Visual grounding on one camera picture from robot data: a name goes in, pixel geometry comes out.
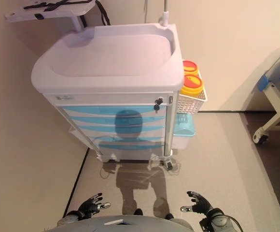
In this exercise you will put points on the white hospital bed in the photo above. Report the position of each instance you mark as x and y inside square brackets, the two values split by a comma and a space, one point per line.
[278, 96]

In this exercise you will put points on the bed caster wheel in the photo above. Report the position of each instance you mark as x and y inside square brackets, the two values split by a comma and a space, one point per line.
[262, 139]

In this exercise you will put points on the black cart keys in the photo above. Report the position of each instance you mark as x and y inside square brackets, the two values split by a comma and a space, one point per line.
[158, 104]

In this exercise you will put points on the silver cart side latch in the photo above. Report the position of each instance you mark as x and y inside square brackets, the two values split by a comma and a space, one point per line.
[171, 99]

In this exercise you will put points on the metal IV pole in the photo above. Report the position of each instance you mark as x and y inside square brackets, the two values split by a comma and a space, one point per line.
[164, 12]

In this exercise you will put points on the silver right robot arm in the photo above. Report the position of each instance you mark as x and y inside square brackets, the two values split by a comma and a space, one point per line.
[218, 221]

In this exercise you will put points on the cart caster wheel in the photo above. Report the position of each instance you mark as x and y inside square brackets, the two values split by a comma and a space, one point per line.
[169, 166]

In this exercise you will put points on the grey robot torso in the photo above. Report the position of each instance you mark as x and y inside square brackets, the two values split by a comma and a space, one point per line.
[120, 224]

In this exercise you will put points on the white medical cart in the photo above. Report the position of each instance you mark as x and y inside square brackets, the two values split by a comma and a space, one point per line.
[106, 60]

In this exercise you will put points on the translucent bin blue lid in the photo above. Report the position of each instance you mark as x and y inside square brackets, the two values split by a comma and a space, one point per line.
[183, 130]

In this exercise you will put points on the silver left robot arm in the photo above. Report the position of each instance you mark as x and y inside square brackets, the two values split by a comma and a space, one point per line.
[68, 217]

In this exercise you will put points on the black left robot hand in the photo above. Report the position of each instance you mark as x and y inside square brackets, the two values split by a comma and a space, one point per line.
[89, 207]

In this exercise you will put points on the white side bin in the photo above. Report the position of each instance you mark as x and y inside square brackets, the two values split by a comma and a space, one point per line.
[73, 131]

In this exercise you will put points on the white overbed table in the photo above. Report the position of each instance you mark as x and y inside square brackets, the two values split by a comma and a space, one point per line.
[53, 13]

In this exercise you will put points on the white blue cart drawer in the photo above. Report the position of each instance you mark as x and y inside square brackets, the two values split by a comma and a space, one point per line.
[130, 146]

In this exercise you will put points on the yellow sharps container red lid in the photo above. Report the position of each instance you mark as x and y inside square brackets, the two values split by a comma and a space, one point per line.
[191, 83]
[190, 66]

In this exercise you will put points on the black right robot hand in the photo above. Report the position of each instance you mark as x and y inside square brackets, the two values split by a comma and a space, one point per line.
[201, 205]

